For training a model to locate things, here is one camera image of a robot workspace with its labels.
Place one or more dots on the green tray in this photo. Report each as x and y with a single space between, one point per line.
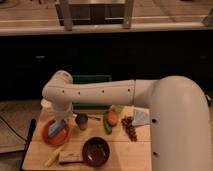
85 79

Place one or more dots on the white cup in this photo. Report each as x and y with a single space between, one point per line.
45 104

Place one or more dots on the metal stool frame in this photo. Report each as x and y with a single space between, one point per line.
94 12

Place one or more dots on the green cucumber toy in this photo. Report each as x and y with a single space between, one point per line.
107 127

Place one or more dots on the orange carrot toy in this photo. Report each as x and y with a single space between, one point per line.
112 118

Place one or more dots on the bunch of red grapes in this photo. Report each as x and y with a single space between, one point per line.
129 128

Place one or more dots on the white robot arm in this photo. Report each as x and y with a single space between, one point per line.
178 111

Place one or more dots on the brush with black handle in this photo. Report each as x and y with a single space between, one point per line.
69 157

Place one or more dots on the wooden cutting board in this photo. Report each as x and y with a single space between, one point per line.
125 155

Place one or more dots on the dark brown bowl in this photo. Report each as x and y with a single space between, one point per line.
95 152

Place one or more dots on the red bowl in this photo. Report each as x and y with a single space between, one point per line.
56 136

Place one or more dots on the white cloth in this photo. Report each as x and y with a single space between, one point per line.
140 118

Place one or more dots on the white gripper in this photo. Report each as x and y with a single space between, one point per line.
62 110

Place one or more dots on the yellow banana toy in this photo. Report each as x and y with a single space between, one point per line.
53 156

